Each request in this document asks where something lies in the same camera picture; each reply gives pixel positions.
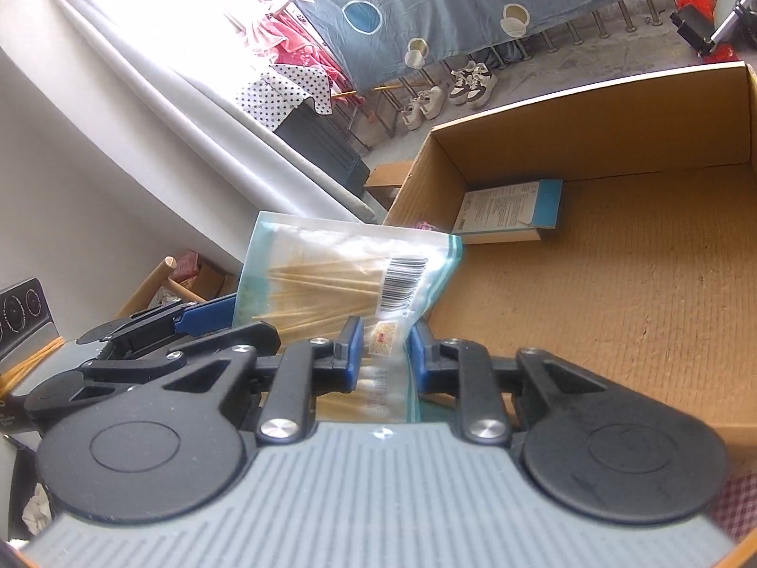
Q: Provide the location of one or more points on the white and blue flat packet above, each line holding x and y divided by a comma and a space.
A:
508, 210

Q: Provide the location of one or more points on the small flat cardboard piece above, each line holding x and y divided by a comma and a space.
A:
387, 180

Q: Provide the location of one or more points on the small red box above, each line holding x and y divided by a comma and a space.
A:
188, 266

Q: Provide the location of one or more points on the beige white sneaker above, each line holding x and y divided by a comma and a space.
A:
413, 117
432, 100

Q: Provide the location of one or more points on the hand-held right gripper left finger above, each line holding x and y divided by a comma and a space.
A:
353, 343

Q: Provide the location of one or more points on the black white polka dot cloth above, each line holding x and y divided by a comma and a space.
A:
278, 92

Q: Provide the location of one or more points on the wooden stick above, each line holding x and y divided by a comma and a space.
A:
145, 287

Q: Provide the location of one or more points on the clear bag of cotton swabs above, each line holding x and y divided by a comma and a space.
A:
331, 272

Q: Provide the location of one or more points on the white curtain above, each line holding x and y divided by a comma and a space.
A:
177, 100

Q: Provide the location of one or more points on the pink checkered cloth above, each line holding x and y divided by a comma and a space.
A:
736, 509

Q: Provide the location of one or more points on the blue printed bedsheet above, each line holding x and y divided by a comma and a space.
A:
449, 18

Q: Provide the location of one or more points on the dark storage crate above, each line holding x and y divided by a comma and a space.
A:
322, 148

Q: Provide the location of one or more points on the brown cardboard box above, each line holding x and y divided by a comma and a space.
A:
621, 284

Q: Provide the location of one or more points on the red pink clothing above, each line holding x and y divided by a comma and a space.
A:
295, 47

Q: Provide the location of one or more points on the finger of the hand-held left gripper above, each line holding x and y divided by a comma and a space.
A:
118, 376
204, 316

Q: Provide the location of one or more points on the white brown sneaker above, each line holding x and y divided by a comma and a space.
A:
484, 86
460, 87

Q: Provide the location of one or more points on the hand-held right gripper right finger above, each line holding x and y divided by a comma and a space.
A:
418, 349

